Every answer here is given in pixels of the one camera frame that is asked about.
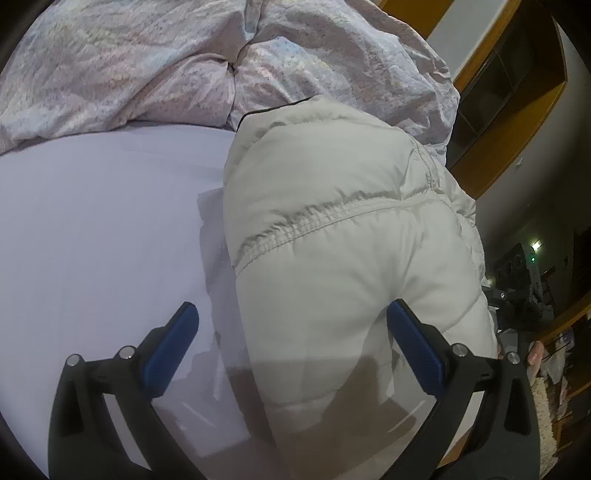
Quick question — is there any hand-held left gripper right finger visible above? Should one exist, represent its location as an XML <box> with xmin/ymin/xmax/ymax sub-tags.
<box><xmin>387</xmin><ymin>299</ymin><xmax>541</xmax><ymax>480</ymax></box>

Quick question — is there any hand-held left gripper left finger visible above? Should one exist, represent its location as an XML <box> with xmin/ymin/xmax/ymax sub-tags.
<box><xmin>48</xmin><ymin>302</ymin><xmax>204</xmax><ymax>480</ymax></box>

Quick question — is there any cream puffer jacket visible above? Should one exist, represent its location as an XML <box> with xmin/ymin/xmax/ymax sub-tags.
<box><xmin>223</xmin><ymin>95</ymin><xmax>502</xmax><ymax>480</ymax></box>

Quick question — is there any wooden wardrobe with dark glass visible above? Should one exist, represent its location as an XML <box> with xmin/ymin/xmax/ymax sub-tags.
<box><xmin>379</xmin><ymin>0</ymin><xmax>568</xmax><ymax>199</ymax></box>

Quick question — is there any bed with white sheet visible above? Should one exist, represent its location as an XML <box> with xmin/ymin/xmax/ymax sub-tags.
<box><xmin>0</xmin><ymin>122</ymin><xmax>259</xmax><ymax>467</ymax></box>

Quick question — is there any pink floral duvet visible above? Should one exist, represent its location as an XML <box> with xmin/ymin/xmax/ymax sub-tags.
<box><xmin>0</xmin><ymin>0</ymin><xmax>462</xmax><ymax>162</ymax></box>

